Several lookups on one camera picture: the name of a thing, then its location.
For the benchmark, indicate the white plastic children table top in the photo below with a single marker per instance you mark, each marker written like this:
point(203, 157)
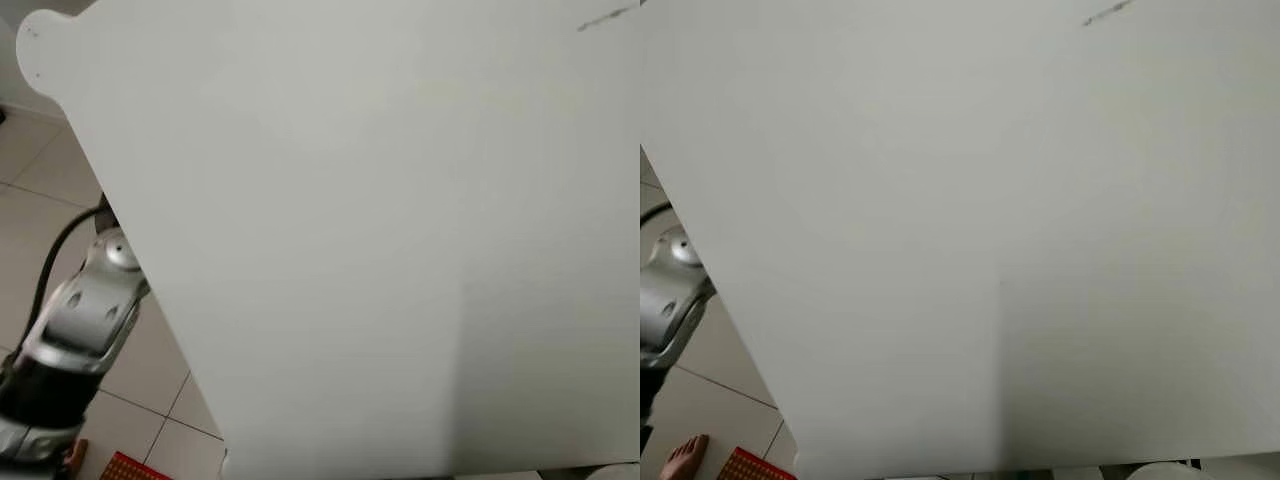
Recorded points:
point(1000, 250)
point(380, 250)

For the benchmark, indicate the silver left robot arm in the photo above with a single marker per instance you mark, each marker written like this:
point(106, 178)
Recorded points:
point(80, 310)
point(670, 300)

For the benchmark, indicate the bare person foot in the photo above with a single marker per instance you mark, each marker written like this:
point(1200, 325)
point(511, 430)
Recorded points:
point(77, 458)
point(685, 458)

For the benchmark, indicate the red patterned floor mat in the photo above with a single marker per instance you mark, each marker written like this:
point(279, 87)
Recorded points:
point(755, 466)
point(130, 468)

